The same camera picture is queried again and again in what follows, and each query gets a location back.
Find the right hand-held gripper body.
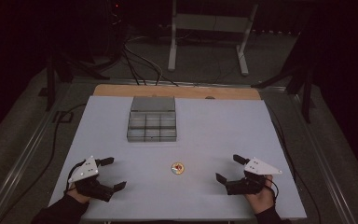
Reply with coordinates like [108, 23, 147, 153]
[225, 157, 283, 196]

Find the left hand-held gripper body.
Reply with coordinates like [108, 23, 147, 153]
[68, 155, 117, 203]

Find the person's left hand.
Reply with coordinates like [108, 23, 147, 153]
[66, 186, 90, 205]

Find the person's right hand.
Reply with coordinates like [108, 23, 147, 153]
[244, 175, 276, 216]

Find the small round orange badge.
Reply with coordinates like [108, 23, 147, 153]
[171, 161, 186, 175]

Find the white table sheet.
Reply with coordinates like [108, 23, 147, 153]
[48, 95, 308, 220]

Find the clear plastic compartment box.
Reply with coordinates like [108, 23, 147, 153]
[126, 95, 178, 144]

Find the black tripod stand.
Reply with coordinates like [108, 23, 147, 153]
[250, 60, 316, 124]
[42, 46, 111, 112]

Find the white metal stand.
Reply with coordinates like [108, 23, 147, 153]
[167, 0, 259, 77]

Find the dark equipment with red light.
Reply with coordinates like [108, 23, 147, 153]
[103, 0, 127, 57]

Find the left hand-held gripper cable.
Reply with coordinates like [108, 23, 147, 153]
[63, 160, 87, 192]

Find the hand-held gripper cable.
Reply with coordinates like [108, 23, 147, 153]
[264, 175, 280, 203]
[63, 160, 87, 192]

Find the right hand-held gripper cable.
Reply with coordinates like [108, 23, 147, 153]
[264, 175, 280, 203]

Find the black floor cable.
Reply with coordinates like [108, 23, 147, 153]
[0, 103, 89, 224]
[265, 102, 323, 224]

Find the aluminium floor rail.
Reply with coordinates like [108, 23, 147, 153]
[0, 81, 76, 224]
[287, 90, 358, 224]

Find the bundle of black floor cables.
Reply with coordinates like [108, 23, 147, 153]
[121, 35, 179, 88]

